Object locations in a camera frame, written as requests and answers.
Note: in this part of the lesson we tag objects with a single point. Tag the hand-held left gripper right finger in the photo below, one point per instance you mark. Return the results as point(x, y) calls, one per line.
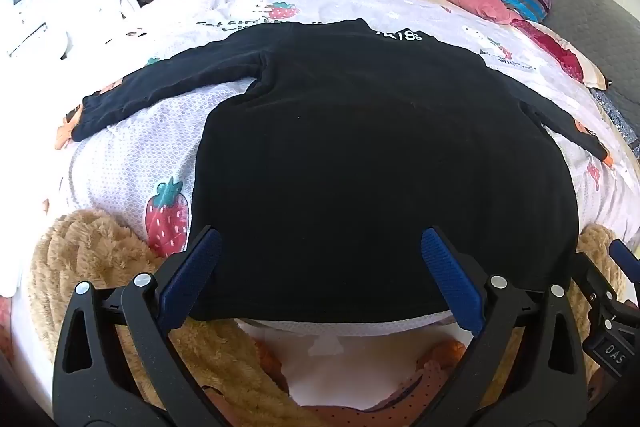
point(450, 278)

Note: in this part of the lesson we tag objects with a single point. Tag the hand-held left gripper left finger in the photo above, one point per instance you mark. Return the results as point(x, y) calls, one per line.
point(192, 268)

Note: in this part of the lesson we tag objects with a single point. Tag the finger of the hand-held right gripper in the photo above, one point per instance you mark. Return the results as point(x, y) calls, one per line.
point(592, 279)
point(622, 258)

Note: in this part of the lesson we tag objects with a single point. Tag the black sweater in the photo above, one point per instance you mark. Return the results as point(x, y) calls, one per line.
point(350, 157)

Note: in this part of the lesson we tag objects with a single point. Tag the person's white printed clothing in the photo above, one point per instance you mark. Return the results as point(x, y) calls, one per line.
point(350, 367)

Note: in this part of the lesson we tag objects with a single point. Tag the strawberry printed bed sheet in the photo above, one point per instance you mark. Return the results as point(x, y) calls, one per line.
point(165, 132)

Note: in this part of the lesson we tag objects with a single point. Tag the dark patterned cloth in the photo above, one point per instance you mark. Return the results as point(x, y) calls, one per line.
point(617, 117)

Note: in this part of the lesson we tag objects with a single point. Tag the red floral pillow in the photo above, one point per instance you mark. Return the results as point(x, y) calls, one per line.
point(555, 47)

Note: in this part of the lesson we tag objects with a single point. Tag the grey padded headboard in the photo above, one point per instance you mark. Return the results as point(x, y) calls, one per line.
point(590, 17)

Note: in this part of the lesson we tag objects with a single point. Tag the blue striped cloth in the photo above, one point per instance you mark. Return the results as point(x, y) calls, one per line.
point(525, 2)

